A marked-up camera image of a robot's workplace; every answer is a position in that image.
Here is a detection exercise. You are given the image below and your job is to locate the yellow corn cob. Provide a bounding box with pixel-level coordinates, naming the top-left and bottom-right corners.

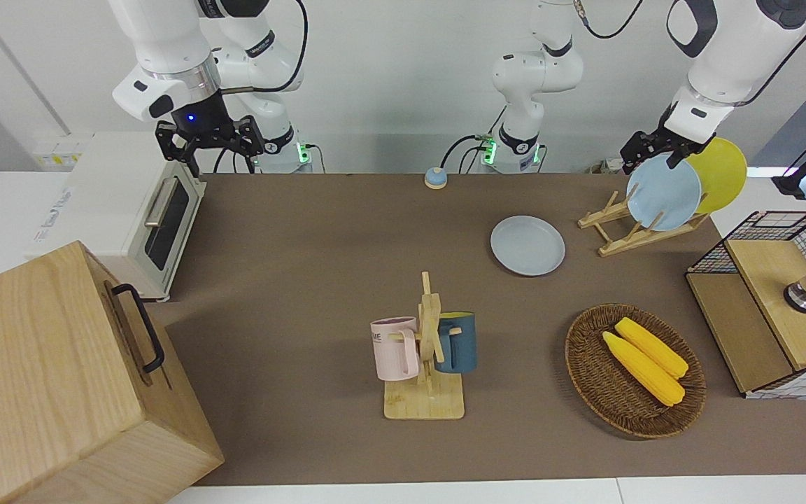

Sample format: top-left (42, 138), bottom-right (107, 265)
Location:
top-left (615, 317), bottom-right (689, 379)
top-left (602, 331), bottom-right (686, 407)

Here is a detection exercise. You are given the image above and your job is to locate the wooden plate rack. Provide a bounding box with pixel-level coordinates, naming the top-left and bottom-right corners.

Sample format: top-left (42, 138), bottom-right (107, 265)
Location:
top-left (578, 190), bottom-right (712, 258)

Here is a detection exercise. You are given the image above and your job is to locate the light blue plate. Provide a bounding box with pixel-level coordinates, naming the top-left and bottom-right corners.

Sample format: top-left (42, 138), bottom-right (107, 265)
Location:
top-left (626, 153), bottom-right (703, 232)

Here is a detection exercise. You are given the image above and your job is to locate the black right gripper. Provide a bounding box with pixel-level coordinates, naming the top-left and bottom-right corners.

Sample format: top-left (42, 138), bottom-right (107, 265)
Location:
top-left (155, 90), bottom-right (266, 178)

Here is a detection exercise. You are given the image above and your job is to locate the wire shelf with wooden boards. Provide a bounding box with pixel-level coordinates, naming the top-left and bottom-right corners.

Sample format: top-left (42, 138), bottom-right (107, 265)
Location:
top-left (685, 210), bottom-right (806, 400)

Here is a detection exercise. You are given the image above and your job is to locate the small wooden block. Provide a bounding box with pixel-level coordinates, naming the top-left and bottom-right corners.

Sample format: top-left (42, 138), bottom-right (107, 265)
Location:
top-left (383, 272), bottom-right (465, 421)

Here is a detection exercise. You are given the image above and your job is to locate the yellow plate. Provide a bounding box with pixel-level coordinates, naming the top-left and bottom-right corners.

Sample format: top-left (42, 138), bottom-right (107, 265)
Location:
top-left (683, 137), bottom-right (748, 215)

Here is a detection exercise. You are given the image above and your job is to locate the white toaster oven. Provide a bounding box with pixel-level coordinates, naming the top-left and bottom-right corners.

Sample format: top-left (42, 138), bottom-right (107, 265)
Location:
top-left (25, 132), bottom-right (206, 303)

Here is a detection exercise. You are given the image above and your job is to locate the pink mug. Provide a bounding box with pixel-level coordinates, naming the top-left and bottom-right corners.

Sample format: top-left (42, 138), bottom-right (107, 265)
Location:
top-left (370, 316), bottom-right (420, 382)

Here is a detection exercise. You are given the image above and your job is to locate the gray plate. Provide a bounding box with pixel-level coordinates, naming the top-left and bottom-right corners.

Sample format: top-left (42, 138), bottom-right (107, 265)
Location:
top-left (490, 215), bottom-right (566, 277)

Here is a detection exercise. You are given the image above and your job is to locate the white power strip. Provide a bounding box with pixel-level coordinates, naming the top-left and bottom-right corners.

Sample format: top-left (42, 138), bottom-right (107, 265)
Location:
top-left (34, 140), bottom-right (90, 171)

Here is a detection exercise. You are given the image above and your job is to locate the brown wicker basket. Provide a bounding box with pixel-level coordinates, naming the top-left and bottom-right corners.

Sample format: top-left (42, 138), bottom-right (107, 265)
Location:
top-left (565, 303), bottom-right (707, 440)

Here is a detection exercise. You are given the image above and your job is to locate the black right arm base cable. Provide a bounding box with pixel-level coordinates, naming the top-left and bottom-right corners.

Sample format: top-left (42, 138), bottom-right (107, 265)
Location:
top-left (213, 143), bottom-right (257, 174)

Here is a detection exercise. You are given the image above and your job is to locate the black arm base cable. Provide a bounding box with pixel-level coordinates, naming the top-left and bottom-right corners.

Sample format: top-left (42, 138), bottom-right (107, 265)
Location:
top-left (213, 143), bottom-right (257, 174)
top-left (441, 105), bottom-right (510, 174)

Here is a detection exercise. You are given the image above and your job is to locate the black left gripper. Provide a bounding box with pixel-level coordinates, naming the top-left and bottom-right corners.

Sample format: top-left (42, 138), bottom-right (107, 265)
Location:
top-left (620, 105), bottom-right (710, 175)

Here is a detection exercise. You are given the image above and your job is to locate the black left arm base cable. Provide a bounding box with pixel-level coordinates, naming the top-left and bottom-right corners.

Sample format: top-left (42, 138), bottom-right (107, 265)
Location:
top-left (441, 105), bottom-right (510, 174)

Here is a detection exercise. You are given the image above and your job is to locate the dark blue mug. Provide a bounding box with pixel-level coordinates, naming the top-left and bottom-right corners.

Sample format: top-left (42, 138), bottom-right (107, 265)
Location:
top-left (435, 311), bottom-right (478, 374)

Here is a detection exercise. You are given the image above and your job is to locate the wooden box with black handle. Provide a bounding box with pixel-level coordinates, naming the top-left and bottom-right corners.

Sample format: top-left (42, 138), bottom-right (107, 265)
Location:
top-left (0, 240), bottom-right (225, 504)

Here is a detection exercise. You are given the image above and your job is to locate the brown table mat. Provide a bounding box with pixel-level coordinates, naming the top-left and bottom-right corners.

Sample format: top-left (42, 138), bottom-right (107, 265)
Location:
top-left (144, 171), bottom-right (806, 487)

